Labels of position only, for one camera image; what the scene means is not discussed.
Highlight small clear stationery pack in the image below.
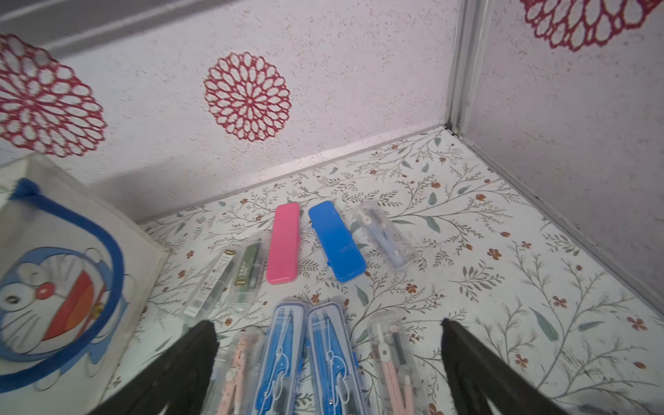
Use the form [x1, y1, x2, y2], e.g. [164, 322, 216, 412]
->
[180, 243, 247, 327]

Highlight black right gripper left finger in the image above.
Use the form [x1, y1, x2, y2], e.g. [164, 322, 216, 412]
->
[91, 320, 219, 414]

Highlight clear pink compass case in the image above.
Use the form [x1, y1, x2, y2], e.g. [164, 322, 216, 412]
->
[202, 327, 265, 414]
[368, 311, 429, 415]

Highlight clear blue compass set case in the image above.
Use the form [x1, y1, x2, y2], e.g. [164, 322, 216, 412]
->
[246, 297, 309, 415]

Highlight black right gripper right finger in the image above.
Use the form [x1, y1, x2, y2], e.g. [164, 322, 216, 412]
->
[441, 318, 565, 414]

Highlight clear green stationery pack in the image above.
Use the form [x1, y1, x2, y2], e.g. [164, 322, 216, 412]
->
[228, 231, 271, 311]

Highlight white canvas bag blue handles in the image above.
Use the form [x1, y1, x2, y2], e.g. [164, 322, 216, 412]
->
[1, 153, 168, 414]

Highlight clear lilac compass case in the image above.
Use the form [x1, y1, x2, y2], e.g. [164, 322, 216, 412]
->
[354, 200, 418, 273]

